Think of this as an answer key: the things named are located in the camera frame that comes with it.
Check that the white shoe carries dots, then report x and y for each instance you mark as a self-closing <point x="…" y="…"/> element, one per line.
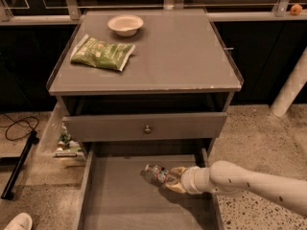
<point x="21" y="222"/>

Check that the grey wooden cabinet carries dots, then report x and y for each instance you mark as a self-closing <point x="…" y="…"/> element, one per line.
<point x="179" y="65"/>

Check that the clear plastic storage bin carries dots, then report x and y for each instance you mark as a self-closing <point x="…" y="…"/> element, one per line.
<point x="56" y="139"/>

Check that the black metal stand leg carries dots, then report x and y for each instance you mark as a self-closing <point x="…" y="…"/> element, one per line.
<point x="20" y="160"/>

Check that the clear plastic water bottle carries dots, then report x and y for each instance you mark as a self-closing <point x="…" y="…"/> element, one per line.
<point x="160" y="175"/>

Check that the grey open middle drawer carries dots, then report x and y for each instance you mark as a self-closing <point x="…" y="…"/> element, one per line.
<point x="117" y="194"/>

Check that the round metal drawer knob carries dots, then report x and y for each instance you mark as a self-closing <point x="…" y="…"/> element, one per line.
<point x="147" y="130"/>

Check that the green chip bag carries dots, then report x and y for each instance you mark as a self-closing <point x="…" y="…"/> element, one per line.
<point x="93" y="52"/>

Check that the white cylindrical post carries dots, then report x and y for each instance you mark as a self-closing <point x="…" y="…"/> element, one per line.
<point x="291" y="88"/>

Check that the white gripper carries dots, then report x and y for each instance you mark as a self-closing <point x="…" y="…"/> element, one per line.
<point x="191" y="179"/>

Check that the white paper bowl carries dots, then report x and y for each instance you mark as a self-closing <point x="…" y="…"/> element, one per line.
<point x="125" y="25"/>

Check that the metal window frame rail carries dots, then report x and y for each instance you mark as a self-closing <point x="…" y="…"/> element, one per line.
<point x="23" y="12"/>

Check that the grey top drawer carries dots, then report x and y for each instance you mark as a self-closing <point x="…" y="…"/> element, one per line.
<point x="102" y="128"/>

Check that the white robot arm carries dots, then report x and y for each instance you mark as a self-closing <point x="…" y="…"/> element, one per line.
<point x="223" y="178"/>

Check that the small orange toy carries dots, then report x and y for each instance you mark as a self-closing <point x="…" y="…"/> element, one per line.
<point x="296" y="9"/>

